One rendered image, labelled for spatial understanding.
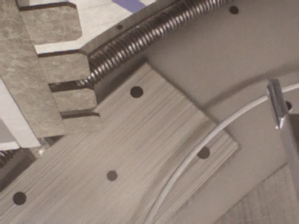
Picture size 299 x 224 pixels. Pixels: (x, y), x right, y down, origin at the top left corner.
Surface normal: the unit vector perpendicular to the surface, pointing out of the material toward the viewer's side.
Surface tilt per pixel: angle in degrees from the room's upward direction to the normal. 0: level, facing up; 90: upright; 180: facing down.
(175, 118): 90
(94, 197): 90
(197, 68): 90
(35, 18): 0
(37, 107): 0
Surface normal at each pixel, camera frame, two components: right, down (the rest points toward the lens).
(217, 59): 0.01, -0.39
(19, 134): 0.13, 0.91
